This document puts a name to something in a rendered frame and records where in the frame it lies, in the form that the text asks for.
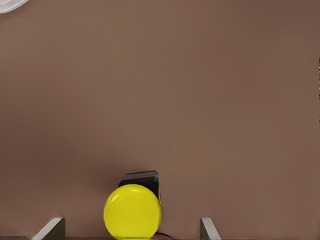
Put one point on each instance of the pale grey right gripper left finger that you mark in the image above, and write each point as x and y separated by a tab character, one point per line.
53	228

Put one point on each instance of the yellow button with black base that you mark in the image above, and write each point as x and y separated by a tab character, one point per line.
132	212

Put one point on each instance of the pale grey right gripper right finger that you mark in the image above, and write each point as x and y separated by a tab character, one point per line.
208	228

